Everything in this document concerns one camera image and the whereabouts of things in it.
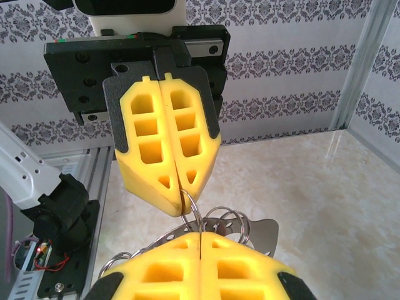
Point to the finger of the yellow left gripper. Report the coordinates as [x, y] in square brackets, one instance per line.
[195, 156]
[131, 175]

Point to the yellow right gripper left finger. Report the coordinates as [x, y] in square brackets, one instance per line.
[131, 281]

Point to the aluminium rear frame rail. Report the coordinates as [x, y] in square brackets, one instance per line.
[375, 150]

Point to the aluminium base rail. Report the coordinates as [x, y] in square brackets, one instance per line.
[97, 175]

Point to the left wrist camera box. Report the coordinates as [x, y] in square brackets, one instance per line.
[131, 22]

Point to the aluminium frame post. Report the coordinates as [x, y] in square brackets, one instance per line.
[365, 62]

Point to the small circuit board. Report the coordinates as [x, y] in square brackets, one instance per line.
[42, 253]

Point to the steel key holder with rings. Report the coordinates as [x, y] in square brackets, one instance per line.
[262, 231]

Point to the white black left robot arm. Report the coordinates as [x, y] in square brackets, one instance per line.
[25, 168]

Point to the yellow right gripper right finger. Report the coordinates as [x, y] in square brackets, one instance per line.
[262, 281]

